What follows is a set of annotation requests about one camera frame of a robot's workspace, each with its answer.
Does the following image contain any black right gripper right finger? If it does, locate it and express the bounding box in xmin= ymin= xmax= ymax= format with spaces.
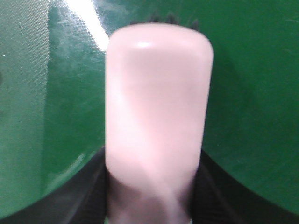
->
xmin=191 ymin=151 xmax=299 ymax=224

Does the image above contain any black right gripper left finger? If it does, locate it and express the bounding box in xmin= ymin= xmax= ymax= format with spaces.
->
xmin=0 ymin=147 xmax=107 ymax=224

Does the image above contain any pink hand broom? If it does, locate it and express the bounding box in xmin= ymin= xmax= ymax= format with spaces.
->
xmin=105 ymin=15 xmax=214 ymax=224

